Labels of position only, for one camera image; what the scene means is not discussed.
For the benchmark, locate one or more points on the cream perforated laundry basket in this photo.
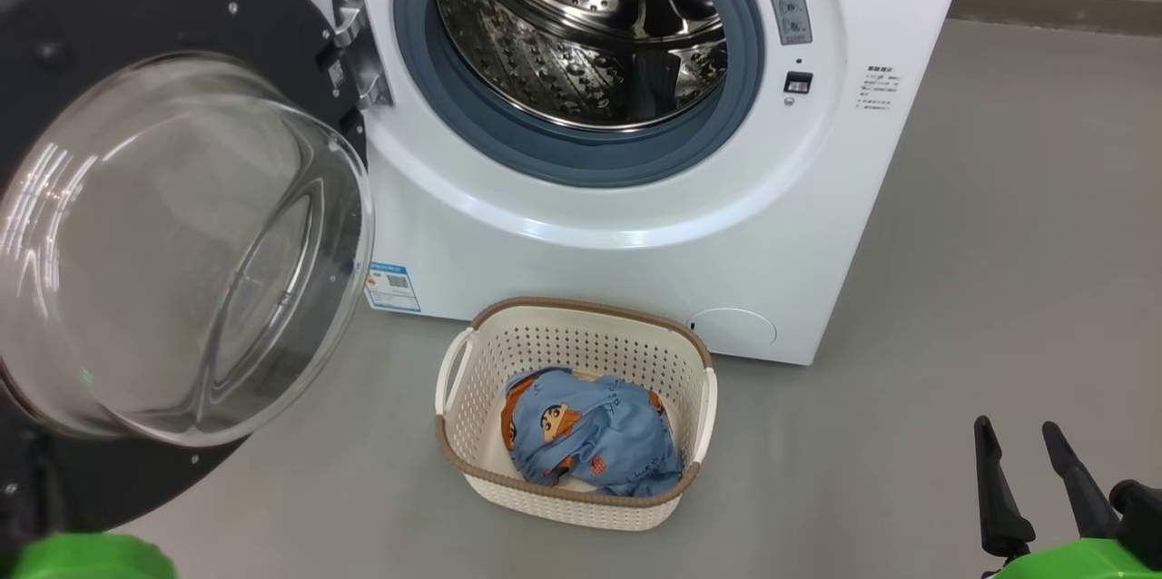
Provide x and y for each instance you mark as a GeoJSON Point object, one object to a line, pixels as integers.
{"type": "Point", "coordinates": [581, 348]}

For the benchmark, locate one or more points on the blue cartoon print garment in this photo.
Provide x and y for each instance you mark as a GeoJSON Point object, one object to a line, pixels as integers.
{"type": "Point", "coordinates": [617, 443]}

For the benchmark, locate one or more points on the stainless steel washer drum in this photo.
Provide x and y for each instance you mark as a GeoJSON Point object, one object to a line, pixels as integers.
{"type": "Point", "coordinates": [545, 44]}

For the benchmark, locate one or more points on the black door latch socket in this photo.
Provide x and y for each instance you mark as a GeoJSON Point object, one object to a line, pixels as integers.
{"type": "Point", "coordinates": [798, 83]}

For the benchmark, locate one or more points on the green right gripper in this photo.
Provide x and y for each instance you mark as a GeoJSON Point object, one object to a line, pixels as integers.
{"type": "Point", "coordinates": [1089, 564]}

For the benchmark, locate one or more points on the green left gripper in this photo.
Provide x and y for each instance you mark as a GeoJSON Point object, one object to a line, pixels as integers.
{"type": "Point", "coordinates": [82, 559]}

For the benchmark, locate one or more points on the metal door hinge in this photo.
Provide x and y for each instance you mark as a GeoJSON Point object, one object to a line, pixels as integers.
{"type": "Point", "coordinates": [359, 44]}

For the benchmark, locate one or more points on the blue energy label sticker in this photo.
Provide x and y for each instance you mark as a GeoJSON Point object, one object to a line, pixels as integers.
{"type": "Point", "coordinates": [393, 287]}

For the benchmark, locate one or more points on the black glass washer door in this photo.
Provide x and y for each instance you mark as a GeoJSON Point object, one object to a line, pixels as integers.
{"type": "Point", "coordinates": [163, 16]}

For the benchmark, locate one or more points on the round drain filter cover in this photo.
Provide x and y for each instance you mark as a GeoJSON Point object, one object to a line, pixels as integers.
{"type": "Point", "coordinates": [733, 334]}

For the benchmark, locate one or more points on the grey warning sticker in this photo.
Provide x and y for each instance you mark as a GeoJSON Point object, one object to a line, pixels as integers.
{"type": "Point", "coordinates": [786, 3]}

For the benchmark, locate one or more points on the small printed text label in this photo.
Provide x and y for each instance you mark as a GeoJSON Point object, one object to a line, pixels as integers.
{"type": "Point", "coordinates": [878, 89]}

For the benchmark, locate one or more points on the white front-load washing machine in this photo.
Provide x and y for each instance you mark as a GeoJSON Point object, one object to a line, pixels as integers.
{"type": "Point", "coordinates": [635, 270]}

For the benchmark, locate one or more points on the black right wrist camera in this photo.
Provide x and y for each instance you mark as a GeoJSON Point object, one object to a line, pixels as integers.
{"type": "Point", "coordinates": [1142, 520]}

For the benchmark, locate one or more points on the grey rubber door gasket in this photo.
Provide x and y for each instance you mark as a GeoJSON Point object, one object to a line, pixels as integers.
{"type": "Point", "coordinates": [545, 157]}

